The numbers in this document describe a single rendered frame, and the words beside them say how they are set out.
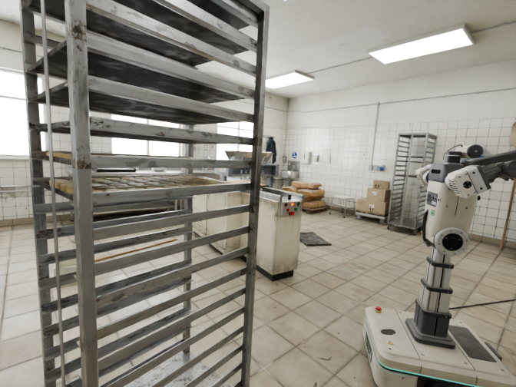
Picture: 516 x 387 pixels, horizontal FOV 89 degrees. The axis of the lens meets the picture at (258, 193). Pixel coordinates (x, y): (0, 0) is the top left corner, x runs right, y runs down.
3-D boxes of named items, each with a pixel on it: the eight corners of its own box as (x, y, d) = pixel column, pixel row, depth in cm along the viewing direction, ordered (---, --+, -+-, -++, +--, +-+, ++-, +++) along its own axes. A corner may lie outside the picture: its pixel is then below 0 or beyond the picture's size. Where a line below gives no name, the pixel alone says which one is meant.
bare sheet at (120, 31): (191, 67, 126) (191, 64, 126) (254, 48, 101) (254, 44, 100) (26, 9, 80) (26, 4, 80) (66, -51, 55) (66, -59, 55)
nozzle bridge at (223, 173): (215, 188, 330) (216, 161, 325) (263, 187, 369) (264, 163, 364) (227, 192, 302) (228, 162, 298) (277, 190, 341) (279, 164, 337)
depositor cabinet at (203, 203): (190, 233, 420) (190, 180, 408) (229, 228, 459) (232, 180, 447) (225, 262, 314) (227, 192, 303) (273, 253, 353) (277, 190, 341)
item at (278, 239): (238, 259, 325) (241, 186, 313) (261, 254, 344) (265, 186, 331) (271, 283, 267) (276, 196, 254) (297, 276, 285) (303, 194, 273)
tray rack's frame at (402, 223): (397, 223, 551) (408, 136, 527) (425, 229, 515) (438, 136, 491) (385, 227, 507) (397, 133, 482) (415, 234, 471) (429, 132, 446)
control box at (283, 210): (279, 215, 260) (280, 201, 259) (298, 213, 273) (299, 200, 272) (282, 216, 257) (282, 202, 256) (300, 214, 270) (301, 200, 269)
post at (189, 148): (186, 353, 152) (191, 38, 129) (190, 355, 150) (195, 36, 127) (182, 355, 150) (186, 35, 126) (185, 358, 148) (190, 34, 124)
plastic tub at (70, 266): (82, 281, 252) (81, 265, 249) (53, 285, 241) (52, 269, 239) (85, 269, 278) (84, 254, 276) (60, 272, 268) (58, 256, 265)
